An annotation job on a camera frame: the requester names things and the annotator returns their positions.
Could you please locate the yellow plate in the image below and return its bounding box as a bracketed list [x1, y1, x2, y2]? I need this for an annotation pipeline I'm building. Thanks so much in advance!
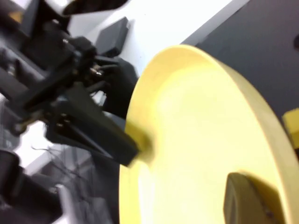
[118, 44, 299, 224]

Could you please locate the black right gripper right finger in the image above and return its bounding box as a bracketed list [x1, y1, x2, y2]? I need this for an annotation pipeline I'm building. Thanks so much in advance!
[223, 172, 287, 224]

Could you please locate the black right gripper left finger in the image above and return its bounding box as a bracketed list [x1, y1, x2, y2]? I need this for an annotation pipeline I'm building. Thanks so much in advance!
[45, 90, 139, 167]

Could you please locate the yellow cube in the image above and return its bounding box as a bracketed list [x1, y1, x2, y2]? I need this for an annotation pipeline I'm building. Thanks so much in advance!
[281, 109, 299, 150]

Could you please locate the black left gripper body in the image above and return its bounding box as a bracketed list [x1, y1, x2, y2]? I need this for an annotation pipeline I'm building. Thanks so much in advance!
[22, 37, 99, 131]

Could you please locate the black box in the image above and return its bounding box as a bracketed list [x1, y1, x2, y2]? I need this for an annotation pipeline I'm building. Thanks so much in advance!
[97, 16, 130, 56]

